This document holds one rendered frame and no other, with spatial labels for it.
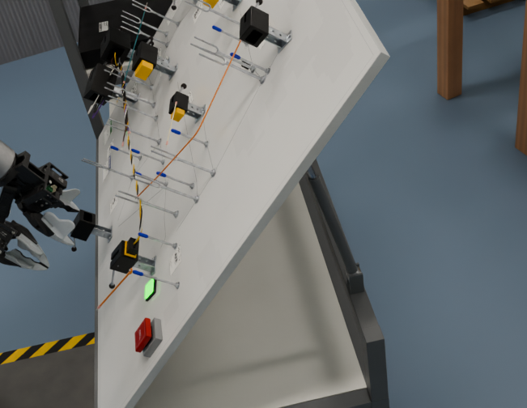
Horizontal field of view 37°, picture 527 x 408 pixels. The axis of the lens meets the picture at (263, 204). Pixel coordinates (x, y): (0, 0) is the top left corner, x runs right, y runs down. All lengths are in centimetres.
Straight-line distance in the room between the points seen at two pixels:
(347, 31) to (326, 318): 84
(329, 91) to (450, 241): 205
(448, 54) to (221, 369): 246
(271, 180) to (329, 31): 27
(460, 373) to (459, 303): 33
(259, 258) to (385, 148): 177
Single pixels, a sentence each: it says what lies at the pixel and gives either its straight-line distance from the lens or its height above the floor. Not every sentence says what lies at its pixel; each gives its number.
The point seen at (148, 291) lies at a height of 109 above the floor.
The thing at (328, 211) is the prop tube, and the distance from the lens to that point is 154.
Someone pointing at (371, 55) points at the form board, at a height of 164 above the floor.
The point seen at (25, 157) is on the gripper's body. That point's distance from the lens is 149.
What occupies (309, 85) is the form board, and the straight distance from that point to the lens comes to 135.
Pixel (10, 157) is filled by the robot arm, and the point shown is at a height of 148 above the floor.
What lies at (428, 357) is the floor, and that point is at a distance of 286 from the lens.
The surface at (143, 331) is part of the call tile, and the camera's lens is 156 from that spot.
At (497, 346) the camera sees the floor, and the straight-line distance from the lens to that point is 291.
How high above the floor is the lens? 224
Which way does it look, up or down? 39 degrees down
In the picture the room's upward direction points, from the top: 11 degrees counter-clockwise
